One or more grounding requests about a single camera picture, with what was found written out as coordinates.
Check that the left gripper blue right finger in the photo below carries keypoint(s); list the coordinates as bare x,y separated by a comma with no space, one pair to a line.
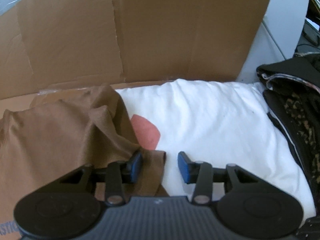
200,174

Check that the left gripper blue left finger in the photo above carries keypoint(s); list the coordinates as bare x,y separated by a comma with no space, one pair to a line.
118,173

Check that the brown printed t-shirt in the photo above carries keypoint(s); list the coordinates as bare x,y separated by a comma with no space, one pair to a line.
43,143

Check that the cream bear print blanket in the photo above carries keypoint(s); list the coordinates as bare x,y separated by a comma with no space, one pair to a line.
220,123

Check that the black folded garment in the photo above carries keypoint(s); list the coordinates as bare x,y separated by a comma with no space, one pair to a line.
292,95

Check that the brown cardboard sheet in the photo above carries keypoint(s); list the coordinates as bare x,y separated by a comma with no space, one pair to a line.
64,44

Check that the white pillar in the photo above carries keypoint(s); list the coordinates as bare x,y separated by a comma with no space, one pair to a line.
277,36

